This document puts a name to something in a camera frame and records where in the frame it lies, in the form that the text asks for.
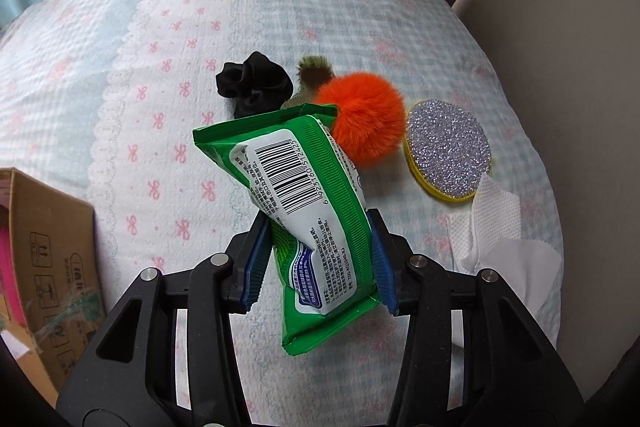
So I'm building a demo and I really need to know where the patterned bed sheet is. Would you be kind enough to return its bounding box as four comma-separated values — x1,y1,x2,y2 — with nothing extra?
0,0,566,427

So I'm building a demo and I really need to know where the cardboard box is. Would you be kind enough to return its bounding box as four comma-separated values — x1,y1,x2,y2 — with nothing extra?
1,168,105,405

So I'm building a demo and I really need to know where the white tissue paper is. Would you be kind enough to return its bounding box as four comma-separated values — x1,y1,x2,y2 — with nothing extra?
448,174,561,314

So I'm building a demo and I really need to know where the green wet wipes pack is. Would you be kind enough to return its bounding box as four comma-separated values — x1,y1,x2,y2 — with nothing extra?
193,103,380,355

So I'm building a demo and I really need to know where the black scrunchie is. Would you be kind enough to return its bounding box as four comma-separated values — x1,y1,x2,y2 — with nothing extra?
216,51,294,119

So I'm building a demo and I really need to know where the orange fluffy pompom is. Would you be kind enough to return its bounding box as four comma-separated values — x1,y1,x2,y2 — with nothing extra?
314,72,406,168

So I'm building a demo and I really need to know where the silver glitter oval pad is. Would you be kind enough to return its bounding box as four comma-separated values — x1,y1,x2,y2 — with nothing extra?
404,98,492,204

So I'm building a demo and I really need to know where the olive green plush piece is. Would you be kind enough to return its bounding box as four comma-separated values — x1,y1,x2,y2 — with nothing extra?
281,55,334,109

